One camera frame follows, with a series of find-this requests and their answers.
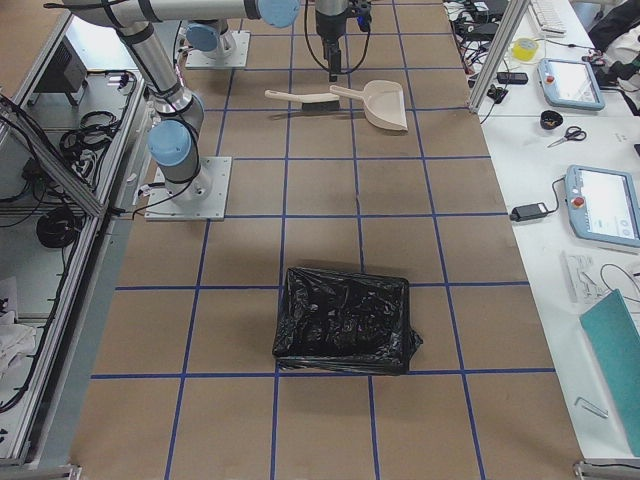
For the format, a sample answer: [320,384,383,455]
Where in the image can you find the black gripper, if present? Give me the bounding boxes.
[322,38,342,83]

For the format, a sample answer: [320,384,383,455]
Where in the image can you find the white hand brush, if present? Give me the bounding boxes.
[264,90,340,111]

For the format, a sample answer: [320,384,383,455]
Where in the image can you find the beige plastic dustpan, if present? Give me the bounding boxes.
[329,80,408,131]

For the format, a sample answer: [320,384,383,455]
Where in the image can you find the right bin black bag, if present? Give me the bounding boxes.
[272,267,422,375]

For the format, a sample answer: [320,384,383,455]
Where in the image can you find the yellow tape roll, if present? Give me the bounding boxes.
[511,37,539,62]

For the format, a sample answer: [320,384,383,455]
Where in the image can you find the white keyboard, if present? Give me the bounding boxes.
[528,0,567,38]

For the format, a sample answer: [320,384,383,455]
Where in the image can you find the small black bowl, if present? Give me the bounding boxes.
[539,110,564,131]

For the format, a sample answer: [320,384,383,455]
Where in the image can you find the far teach pendant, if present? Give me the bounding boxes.
[537,58,605,111]

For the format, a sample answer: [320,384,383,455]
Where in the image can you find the teach pendant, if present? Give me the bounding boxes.
[537,58,605,111]
[564,165,639,249]

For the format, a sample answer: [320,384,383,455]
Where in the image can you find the black power brick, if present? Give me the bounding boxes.
[509,202,550,222]

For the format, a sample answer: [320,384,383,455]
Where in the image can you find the near teach pendant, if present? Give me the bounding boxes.
[564,165,639,249]

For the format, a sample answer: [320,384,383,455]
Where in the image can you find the teal folder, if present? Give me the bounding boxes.
[580,290,639,457]

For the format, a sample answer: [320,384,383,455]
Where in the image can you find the metal allen key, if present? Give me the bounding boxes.
[574,396,609,419]

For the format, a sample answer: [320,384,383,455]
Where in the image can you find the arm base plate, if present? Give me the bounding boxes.
[185,30,250,70]
[144,156,232,221]

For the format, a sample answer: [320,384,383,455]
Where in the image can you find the aluminium frame post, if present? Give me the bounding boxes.
[468,0,528,113]

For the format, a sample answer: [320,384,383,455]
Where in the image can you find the black handled scissors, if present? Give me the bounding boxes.
[548,126,587,148]

